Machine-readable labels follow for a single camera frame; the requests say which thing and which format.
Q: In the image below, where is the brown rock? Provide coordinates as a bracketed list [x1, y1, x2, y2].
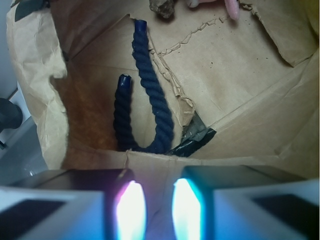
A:
[149, 0, 175, 19]

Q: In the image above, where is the brown paper bag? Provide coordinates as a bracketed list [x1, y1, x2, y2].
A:
[6, 0, 320, 179]

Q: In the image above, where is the dark blue twisted rope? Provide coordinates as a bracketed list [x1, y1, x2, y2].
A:
[113, 19, 175, 155]

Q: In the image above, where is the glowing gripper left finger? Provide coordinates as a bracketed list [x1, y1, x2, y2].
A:
[0, 169, 147, 240]

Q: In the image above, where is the pink plush bunny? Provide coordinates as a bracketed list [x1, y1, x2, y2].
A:
[187, 0, 240, 21]

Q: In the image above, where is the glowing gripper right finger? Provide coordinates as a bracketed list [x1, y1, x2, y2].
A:
[171, 165, 320, 240]

